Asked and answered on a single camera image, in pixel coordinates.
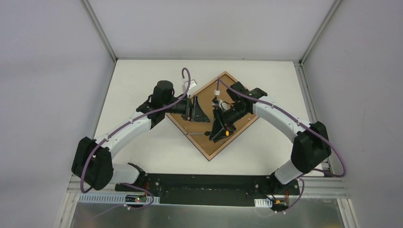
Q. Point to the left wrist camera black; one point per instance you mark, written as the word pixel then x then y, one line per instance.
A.
pixel 189 84

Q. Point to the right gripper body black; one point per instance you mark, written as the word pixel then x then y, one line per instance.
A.
pixel 221 120

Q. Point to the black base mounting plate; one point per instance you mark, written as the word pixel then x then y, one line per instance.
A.
pixel 213 190

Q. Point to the yellow black screwdriver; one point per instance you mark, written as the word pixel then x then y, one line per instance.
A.
pixel 208 133

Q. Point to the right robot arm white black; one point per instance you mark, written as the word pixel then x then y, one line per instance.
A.
pixel 308 139

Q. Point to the blue wooden photo frame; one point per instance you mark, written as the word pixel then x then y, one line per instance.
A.
pixel 217 88

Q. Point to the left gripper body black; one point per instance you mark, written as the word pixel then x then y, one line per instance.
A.
pixel 190 109

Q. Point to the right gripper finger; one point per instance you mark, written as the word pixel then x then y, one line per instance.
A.
pixel 218 134
pixel 217 123

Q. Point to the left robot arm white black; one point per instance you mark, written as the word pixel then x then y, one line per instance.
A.
pixel 93 161

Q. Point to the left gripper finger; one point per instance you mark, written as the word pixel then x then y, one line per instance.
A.
pixel 200 119
pixel 197 110

